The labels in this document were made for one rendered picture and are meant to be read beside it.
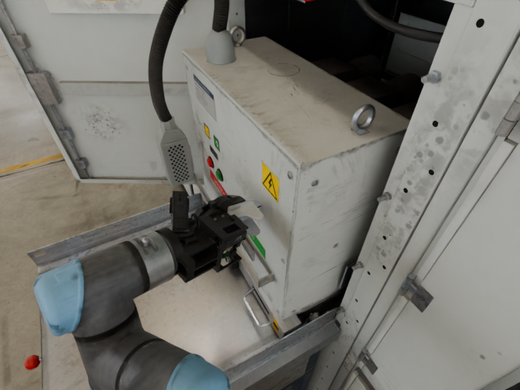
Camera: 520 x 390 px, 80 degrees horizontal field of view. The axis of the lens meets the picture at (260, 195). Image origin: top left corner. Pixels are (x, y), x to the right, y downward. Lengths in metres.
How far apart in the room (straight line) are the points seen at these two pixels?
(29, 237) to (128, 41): 1.83
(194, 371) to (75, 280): 0.17
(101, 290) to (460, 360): 0.49
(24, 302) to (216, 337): 1.58
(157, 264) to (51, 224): 2.20
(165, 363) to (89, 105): 0.96
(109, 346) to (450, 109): 0.48
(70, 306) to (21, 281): 1.98
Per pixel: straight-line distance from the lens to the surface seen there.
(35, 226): 2.67
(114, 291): 0.42
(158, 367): 0.37
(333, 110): 0.55
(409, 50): 1.25
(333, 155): 0.44
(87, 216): 2.54
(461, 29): 0.42
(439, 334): 0.57
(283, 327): 0.79
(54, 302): 0.41
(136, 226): 1.10
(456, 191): 0.45
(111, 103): 1.16
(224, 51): 0.71
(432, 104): 0.44
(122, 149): 1.25
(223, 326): 0.88
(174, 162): 0.86
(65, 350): 0.97
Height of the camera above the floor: 1.65
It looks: 44 degrees down
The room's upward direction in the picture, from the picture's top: straight up
